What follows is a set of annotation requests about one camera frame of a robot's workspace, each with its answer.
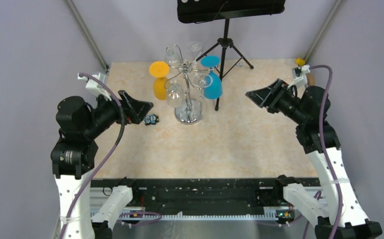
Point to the small blue owl toy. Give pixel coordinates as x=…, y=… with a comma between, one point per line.
x=151, y=119

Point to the chrome wine glass rack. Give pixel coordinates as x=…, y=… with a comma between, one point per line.
x=189, y=112

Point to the clear glass back right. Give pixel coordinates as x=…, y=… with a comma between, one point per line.
x=195, y=47

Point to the clear glass back left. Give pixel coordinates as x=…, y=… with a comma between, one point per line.
x=172, y=57

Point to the clear flute glass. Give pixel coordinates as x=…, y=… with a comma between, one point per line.
x=202, y=81

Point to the orange wine glass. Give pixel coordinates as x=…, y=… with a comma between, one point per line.
x=159, y=70

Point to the yellow corner clamp right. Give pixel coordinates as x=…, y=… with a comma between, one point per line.
x=300, y=61

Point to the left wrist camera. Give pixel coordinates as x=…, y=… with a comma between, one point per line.
x=95, y=88

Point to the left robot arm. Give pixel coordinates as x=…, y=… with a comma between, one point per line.
x=73, y=160

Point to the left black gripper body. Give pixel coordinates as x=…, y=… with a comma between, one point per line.
x=128, y=117

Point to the clear wine glass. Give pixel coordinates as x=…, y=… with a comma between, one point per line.
x=174, y=93

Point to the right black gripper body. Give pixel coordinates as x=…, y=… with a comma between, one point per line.
x=273, y=107

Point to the blue wine glass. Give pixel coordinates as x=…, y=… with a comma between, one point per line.
x=214, y=90

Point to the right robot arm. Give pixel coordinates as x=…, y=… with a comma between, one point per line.
x=342, y=217

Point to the black music stand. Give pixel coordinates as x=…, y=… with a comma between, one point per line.
x=203, y=11

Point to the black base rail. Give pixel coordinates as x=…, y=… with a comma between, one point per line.
x=199, y=198

